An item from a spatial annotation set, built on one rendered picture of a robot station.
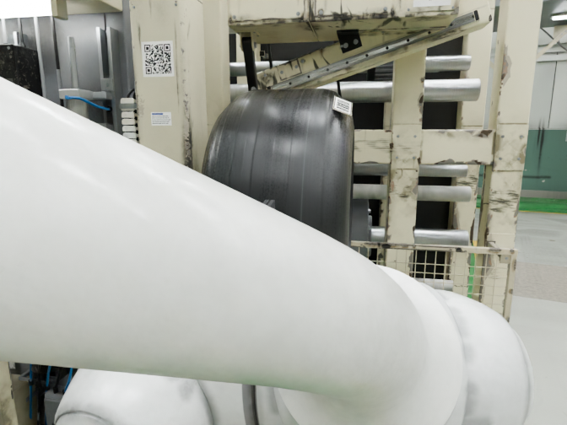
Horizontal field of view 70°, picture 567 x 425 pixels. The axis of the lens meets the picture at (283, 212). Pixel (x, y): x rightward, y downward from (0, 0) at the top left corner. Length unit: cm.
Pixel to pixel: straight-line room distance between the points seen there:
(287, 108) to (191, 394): 64
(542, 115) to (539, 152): 75
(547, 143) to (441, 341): 976
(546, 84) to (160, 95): 942
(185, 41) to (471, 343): 86
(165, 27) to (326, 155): 48
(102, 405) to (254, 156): 56
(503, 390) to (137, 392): 20
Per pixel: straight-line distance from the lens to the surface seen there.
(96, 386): 27
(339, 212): 74
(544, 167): 999
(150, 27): 102
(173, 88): 98
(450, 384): 23
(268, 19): 121
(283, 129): 77
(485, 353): 26
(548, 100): 1004
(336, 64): 129
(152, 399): 26
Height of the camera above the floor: 135
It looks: 11 degrees down
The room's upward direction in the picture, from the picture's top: straight up
